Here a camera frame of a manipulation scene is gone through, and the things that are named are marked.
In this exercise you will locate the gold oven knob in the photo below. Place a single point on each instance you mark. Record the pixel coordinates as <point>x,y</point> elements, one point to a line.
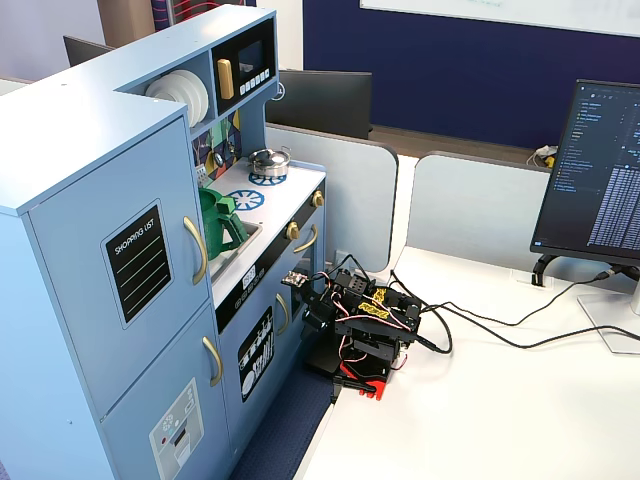
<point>292,230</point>
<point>318,199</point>

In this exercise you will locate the white wall whiteboard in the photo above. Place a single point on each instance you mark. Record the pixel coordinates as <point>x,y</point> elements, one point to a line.
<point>500,10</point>

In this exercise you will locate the white toy plate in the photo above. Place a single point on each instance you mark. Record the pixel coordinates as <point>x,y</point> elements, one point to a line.
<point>189,86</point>
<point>160,90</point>
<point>201,105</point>

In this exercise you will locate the silver toy sink basin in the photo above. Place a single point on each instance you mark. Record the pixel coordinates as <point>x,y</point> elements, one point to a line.
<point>230,265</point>

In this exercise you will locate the grey desk divider panel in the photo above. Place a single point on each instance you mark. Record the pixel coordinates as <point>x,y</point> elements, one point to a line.
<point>475,210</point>
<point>350,200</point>

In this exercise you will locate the small black monitor back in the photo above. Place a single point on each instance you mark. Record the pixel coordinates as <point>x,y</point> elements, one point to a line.
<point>82,50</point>

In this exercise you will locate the green plastic pitcher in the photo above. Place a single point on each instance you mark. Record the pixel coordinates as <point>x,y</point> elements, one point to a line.
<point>212,225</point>

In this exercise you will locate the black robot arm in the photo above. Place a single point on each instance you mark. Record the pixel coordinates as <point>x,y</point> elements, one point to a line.
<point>365,345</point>

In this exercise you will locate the wide black monitor back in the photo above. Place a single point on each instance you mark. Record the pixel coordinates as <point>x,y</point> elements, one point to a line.
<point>325,100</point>

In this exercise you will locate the toy black hanging utensil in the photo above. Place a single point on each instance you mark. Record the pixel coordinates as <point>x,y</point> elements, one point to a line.
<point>231,146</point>

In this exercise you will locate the monitor showing code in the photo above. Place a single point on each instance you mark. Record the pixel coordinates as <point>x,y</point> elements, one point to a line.
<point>590,175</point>

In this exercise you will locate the steel toy pot with lid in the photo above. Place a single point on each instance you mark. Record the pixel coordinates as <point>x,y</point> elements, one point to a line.
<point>270,162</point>

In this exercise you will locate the toy metal ladle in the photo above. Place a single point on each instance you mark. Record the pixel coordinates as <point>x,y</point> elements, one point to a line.
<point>219,160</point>

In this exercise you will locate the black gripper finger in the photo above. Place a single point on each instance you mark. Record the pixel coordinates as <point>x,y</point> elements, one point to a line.
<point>322,361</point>
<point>336,335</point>

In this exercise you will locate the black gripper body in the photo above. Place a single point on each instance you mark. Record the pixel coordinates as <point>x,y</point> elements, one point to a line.
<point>314,320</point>

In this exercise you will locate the grey desk socket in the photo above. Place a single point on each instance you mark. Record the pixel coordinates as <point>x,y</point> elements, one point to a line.
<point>341,256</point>

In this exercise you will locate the blue toy kitchen body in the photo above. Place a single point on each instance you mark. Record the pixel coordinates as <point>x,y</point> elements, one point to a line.
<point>75,125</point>

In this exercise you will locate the yellow white charger bundle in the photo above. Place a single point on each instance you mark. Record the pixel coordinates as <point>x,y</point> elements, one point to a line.
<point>547,160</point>

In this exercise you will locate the blue dishwasher print door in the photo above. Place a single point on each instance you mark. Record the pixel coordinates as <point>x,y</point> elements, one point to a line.
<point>280,350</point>

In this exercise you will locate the blue oven door with window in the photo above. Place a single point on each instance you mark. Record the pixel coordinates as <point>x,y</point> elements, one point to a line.
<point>321,265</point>

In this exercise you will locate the blue shopping list cabinet door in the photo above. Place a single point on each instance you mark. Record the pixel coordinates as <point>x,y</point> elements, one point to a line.
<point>80,280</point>

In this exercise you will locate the silver monitor stand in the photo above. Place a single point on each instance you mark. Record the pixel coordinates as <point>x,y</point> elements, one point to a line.
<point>600,320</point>

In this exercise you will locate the small bare camera circuit board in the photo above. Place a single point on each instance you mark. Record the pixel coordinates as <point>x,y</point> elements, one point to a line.
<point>294,280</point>

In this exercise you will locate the blue ice dispenser print door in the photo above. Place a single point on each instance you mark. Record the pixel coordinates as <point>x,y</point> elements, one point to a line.
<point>140,390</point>

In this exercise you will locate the red table clamp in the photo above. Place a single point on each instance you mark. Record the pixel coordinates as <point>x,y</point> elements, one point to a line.
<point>372,389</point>

